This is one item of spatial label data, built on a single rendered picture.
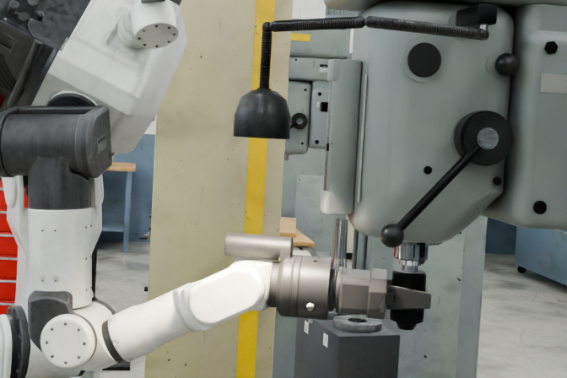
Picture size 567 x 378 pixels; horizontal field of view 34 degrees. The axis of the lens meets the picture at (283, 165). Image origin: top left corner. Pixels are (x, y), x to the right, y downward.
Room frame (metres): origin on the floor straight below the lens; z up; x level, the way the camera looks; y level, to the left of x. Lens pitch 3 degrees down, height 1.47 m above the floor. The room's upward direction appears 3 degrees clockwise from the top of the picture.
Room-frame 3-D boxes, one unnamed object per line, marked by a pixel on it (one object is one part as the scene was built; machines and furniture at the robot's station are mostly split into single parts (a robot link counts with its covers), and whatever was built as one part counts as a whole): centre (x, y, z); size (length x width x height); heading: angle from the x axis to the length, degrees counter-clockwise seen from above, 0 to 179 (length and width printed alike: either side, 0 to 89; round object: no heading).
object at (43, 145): (1.33, 0.34, 1.39); 0.12 x 0.09 x 0.14; 86
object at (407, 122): (1.27, -0.19, 1.47); 0.21 x 0.19 x 0.32; 9
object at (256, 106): (1.16, 0.03, 1.47); 0.07 x 0.07 x 0.06
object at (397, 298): (1.24, -0.18, 1.23); 0.06 x 0.02 x 0.03; 84
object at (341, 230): (1.75, -0.12, 1.22); 0.03 x 0.03 x 0.11
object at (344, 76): (1.26, -0.08, 1.45); 0.04 x 0.04 x 0.21; 9
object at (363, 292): (1.28, -0.09, 1.23); 0.13 x 0.12 x 0.10; 174
